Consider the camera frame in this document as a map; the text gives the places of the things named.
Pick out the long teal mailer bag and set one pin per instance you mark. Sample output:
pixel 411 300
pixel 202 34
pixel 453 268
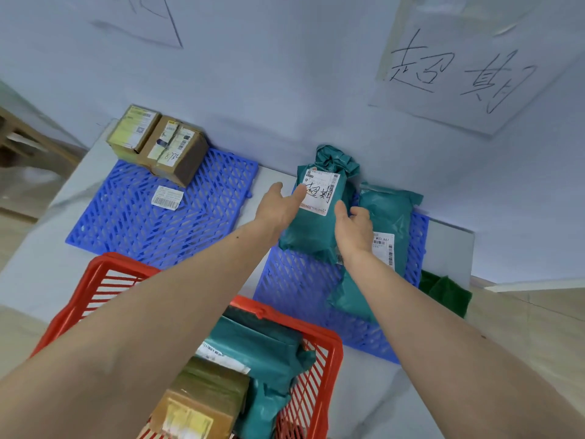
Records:
pixel 393 210

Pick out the person's left hand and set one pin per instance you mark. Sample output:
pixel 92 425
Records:
pixel 276 212

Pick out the handwritten label teal mailer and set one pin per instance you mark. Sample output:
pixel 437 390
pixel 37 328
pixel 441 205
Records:
pixel 306 233

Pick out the person's right hand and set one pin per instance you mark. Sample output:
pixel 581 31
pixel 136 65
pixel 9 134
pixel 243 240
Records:
pixel 356 233

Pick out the taped brown cardboard box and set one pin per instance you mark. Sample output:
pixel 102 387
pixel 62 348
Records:
pixel 192 164

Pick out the red plastic basket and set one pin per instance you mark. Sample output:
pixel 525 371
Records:
pixel 292 320

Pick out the torn-edge paper wall sign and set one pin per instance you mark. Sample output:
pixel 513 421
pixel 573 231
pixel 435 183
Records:
pixel 137 18

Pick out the green cloth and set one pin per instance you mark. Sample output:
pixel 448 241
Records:
pixel 448 294

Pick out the large taped cardboard box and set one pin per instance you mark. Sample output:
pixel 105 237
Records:
pixel 210 384

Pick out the person's left forearm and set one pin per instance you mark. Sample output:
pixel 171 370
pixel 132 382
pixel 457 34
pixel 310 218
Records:
pixel 114 352

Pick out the wooden chair dark seat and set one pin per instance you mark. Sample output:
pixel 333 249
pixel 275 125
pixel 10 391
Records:
pixel 36 137

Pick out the yellow label cardboard box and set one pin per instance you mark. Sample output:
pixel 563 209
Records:
pixel 121 150

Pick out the straight-edge paper wall sign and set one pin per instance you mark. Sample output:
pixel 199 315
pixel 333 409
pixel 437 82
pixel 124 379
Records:
pixel 434 41

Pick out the white barcode sticker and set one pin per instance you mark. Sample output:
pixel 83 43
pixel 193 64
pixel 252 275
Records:
pixel 167 197

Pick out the blue plastic pallet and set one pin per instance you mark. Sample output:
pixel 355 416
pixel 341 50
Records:
pixel 297 292
pixel 114 228

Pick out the person's right forearm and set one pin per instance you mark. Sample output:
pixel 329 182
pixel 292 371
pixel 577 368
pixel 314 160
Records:
pixel 457 374

